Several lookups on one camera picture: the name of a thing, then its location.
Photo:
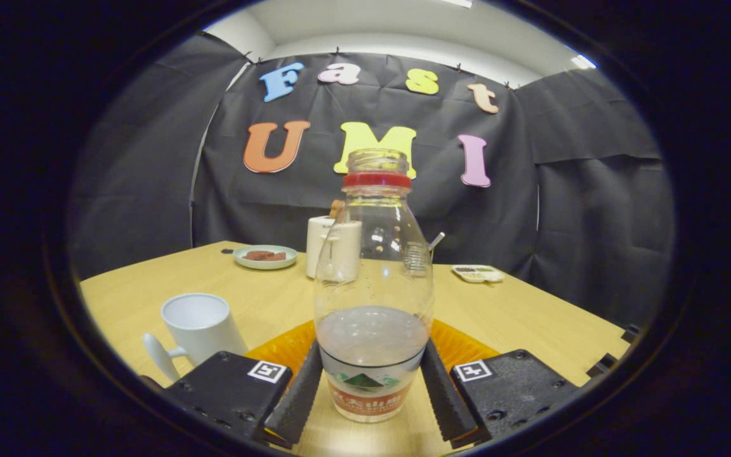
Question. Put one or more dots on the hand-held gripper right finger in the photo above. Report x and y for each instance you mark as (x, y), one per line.
(445, 400)

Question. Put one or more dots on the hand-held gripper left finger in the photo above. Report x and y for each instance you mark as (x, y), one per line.
(296, 400)

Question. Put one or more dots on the clear plastic juice bottle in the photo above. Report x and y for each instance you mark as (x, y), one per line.
(372, 343)

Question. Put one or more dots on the white cup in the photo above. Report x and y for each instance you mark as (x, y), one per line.
(200, 324)

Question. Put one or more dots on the wooden table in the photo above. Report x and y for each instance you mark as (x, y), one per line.
(518, 317)

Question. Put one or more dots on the white divided dish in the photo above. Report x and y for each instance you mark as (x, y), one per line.
(480, 273)

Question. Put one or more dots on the pale green plate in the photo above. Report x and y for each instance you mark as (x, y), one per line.
(265, 263)

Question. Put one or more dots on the reddish brown bread slice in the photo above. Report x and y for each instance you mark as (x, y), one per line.
(257, 255)
(276, 257)

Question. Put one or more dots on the white toaster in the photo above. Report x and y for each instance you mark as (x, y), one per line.
(318, 247)

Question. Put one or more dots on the brown toast slice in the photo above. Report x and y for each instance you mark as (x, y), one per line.
(337, 209)

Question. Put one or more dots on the small ceiling light panel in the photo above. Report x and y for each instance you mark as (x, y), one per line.
(582, 61)

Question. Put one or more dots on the long ceiling light panel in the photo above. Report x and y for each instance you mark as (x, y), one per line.
(457, 2)

